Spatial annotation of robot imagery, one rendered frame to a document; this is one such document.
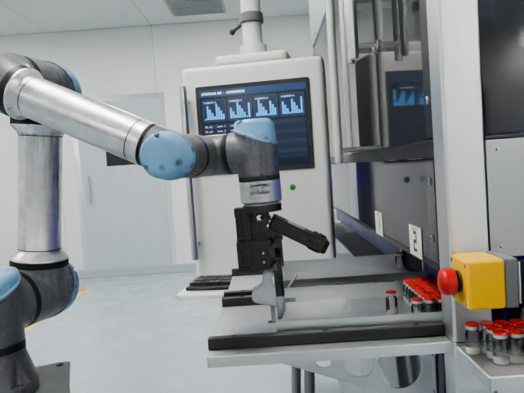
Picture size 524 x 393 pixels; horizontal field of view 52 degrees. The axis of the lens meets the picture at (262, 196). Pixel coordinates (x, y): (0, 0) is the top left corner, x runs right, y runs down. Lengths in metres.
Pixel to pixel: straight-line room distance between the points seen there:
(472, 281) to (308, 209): 1.09
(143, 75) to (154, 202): 1.51
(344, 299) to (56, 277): 0.61
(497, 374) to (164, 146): 0.58
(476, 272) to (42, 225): 0.82
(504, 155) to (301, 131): 1.02
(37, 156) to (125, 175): 5.47
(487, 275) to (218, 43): 5.95
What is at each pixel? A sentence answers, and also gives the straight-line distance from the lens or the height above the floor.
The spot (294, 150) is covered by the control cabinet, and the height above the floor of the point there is 1.23.
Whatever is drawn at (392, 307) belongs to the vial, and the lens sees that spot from 1.08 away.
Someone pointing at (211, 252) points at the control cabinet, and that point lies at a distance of 1.93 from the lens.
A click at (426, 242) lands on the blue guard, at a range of 1.02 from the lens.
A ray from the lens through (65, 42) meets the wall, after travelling 7.00.
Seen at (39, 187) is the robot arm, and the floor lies 1.17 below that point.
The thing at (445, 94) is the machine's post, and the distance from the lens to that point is 0.90.
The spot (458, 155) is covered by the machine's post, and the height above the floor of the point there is 1.18.
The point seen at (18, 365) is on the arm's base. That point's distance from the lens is 1.13.
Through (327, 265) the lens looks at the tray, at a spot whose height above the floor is 0.90.
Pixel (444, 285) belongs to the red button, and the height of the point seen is 0.99.
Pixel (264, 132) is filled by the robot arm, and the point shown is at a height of 1.24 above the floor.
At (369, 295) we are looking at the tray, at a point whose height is 0.89.
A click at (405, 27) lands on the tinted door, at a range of 1.14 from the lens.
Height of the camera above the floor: 1.18
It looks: 3 degrees down
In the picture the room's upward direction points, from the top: 4 degrees counter-clockwise
